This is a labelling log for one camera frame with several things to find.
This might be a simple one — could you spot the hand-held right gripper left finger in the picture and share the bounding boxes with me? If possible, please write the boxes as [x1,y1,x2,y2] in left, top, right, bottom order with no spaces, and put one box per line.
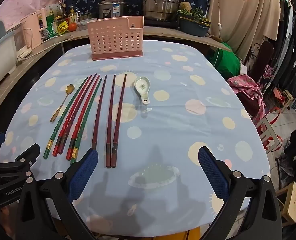
[15,148,99,240]

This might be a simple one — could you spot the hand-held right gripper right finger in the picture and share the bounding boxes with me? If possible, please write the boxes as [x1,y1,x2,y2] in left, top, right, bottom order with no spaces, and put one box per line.
[198,146,283,240]

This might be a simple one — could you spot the green wavy chopstick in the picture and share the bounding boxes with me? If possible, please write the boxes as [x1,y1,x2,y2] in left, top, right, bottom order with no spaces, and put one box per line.
[43,77,88,159]
[70,78,103,165]

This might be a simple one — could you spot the red wavy chopstick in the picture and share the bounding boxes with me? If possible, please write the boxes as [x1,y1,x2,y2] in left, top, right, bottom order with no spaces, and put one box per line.
[52,76,93,156]
[66,75,101,161]

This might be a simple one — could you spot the straight dark brown chopstick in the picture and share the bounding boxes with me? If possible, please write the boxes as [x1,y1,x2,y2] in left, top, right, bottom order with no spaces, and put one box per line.
[105,74,116,168]
[111,73,127,168]

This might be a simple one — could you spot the gold flower-shaped spoon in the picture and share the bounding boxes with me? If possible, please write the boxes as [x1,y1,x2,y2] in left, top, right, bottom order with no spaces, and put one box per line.
[50,84,74,123]

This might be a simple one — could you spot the white ceramic soup spoon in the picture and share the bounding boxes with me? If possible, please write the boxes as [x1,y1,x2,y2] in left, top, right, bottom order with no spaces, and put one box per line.
[134,77,151,105]

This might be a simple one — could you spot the pink perforated utensil holder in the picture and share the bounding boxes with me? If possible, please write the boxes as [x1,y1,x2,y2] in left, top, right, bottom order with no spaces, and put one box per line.
[87,16,145,61]

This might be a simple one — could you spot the blue dotted tablecloth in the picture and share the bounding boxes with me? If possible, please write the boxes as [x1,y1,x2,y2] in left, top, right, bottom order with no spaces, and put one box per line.
[0,40,271,230]

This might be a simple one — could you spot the small wooden stool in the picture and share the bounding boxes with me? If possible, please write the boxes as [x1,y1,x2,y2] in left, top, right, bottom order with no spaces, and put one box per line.
[275,181,296,228]

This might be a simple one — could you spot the white storage box blue lid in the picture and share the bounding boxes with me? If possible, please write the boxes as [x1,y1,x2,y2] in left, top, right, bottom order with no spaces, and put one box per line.
[0,20,17,98]

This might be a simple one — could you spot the pink floral cloth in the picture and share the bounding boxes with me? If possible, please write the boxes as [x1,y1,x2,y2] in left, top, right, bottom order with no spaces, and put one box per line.
[226,75,267,125]

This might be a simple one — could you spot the white power strip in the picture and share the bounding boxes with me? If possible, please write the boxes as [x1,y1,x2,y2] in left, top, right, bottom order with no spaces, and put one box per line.
[17,50,33,60]

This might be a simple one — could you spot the white toaster oven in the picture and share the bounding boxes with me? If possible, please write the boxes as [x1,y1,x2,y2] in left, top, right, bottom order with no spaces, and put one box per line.
[13,29,41,55]

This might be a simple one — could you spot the green bag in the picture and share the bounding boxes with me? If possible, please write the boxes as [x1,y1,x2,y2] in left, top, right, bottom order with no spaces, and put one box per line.
[208,47,242,79]

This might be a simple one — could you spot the pink kitchen appliance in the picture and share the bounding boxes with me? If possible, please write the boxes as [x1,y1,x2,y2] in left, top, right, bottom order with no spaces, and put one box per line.
[22,9,47,49]

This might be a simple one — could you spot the green carton box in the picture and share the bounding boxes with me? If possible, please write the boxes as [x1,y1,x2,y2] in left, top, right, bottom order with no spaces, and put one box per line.
[46,15,58,37]

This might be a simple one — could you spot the yellow snack packet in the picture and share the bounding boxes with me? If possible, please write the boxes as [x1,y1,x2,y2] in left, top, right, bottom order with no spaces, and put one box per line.
[57,20,69,34]

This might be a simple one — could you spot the clear food container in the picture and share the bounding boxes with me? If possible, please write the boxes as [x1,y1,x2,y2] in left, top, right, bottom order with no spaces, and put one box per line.
[78,17,98,30]

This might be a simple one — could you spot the yellow oil bottle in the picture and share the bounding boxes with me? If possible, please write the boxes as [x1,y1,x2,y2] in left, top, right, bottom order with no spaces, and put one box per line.
[68,8,78,25]

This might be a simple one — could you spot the blue plastic basin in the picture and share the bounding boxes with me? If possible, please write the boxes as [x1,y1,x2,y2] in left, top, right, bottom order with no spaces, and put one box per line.
[179,17,211,37]

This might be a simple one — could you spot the row of hanging clothes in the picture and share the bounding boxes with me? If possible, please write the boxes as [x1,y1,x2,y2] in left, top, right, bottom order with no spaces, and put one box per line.
[270,0,296,110]

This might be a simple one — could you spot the black induction stove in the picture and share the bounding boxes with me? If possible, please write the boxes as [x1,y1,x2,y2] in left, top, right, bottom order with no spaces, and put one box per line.
[143,19,181,29]

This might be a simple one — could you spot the beige curtain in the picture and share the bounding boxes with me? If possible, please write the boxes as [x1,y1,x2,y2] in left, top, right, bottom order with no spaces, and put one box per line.
[208,0,282,60]

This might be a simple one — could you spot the leafy green vegetables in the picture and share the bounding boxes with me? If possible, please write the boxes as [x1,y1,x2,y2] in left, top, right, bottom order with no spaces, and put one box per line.
[177,7,206,22]

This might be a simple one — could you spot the steel rice cooker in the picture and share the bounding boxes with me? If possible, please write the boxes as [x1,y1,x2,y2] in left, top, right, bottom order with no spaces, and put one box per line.
[98,0,129,20]

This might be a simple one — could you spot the steel steamer pot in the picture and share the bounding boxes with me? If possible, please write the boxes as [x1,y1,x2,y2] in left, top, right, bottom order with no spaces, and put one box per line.
[141,0,188,22]

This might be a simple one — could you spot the white cable with switch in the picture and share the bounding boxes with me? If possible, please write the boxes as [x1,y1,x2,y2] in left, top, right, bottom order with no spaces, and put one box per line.
[216,0,223,37]

